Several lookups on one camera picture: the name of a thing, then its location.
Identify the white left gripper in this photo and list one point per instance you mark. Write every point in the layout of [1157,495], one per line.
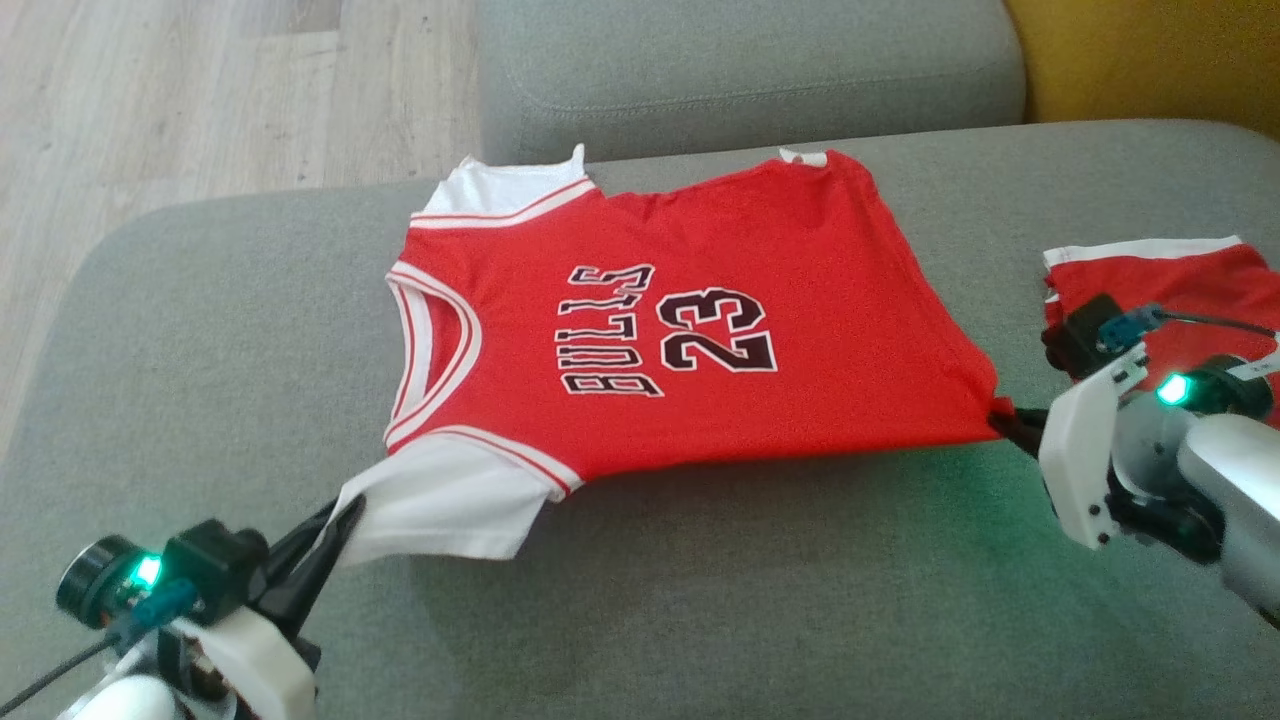
[250,670]

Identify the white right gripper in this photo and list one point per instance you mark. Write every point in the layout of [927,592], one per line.
[1075,460]

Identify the red Bulls 23 jersey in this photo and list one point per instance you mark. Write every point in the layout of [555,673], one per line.
[800,420]

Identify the red shorts with white stripes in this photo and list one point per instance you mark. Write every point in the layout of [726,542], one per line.
[1200,280]

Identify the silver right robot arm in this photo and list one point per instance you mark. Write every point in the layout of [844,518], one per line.
[1240,500]

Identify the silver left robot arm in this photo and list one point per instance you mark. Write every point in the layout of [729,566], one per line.
[125,700]

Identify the large grey sofa seat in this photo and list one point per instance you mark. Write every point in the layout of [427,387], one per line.
[700,600]

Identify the yellow sofa cushion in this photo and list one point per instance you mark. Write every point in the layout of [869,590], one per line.
[1150,60]

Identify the small grey sofa cushion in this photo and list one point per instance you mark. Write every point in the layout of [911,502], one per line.
[750,70]

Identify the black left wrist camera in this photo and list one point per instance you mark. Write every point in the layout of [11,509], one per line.
[215,565]

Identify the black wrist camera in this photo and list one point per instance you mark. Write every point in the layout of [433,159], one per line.
[215,565]
[1078,335]

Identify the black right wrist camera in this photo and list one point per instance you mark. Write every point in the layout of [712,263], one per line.
[1078,335]

